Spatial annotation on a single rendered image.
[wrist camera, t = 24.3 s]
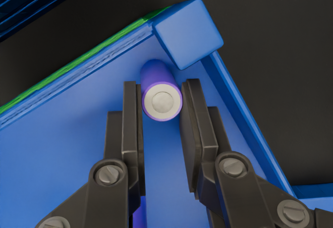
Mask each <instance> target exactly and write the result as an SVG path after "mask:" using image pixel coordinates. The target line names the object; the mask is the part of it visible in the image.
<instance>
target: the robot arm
mask: <svg viewBox="0 0 333 228"><path fill-rule="evenodd" d="M181 92H182V94H183V107H182V109H181V111H180V118H179V131H180V138H181V144H182V149H183V156H184V162H185V168H186V174H187V180H188V186H189V192H190V193H194V195H195V200H199V202H201V203H202V204H203V205H205V206H206V211H207V216H208V221H209V226H210V228H333V212H330V211H326V210H322V209H318V208H315V209H314V210H312V209H309V208H308V207H307V206H306V205H305V204H304V203H302V202H301V201H300V200H298V199H296V198H295V197H293V196H291V195H290V194H288V193H286V192H285V191H283V190H281V189H280V188H278V187H277V186H275V185H273V184H272V183H270V182H268V181H267V180H265V179H263V178H262V177H260V176H258V175H257V174H255V171H254V169H253V166H252V164H251V162H250V160H249V159H248V158H247V157H246V156H245V155H243V154H242V153H239V152H236V151H232V149H231V146H230V143H229V140H228V137H227V134H226V131H225V128H224V124H223V121H222V118H221V115H220V111H219V109H218V107H217V106H215V107H208V106H207V104H206V101H205V97H204V93H203V90H202V86H201V83H200V80H199V78H196V79H186V82H182V87H181ZM141 196H146V189H145V165H144V141H143V120H142V101H141V84H136V81H124V82H123V110H122V111H108V112H107V123H106V134H105V145H104V157H103V159H102V160H100V161H98V162H96V163H95V164H94V165H93V166H92V168H91V169H90V172H89V177H88V182H87V183H85V184H84V185H83V186H82V187H80V188H79V189H78V190H77V191H76V192H74V193H73V194H72V195H71V196H69V197H68V198H67V199H66V200H65V201H63V202H62V203H61V204H60V205H58V206H57V207H56V208H55V209H54V210H52V211H51V212H50V213H49V214H47V215H46V216H45V217H44V218H43V219H41V220H40V221H39V222H38V223H37V224H36V226H35V228H133V213H134V212H135V211H136V210H137V209H138V208H139V207H140V204H141Z"/></svg>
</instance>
